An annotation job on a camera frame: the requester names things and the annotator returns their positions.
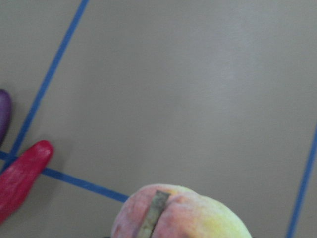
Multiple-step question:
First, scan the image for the peach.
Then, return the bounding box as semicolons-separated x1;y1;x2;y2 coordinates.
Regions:
111;184;251;238

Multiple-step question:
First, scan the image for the purple eggplant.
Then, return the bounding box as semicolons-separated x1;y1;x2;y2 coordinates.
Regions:
0;89;12;144

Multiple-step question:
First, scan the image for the red chili pepper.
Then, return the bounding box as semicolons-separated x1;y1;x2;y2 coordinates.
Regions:
0;140;54;223

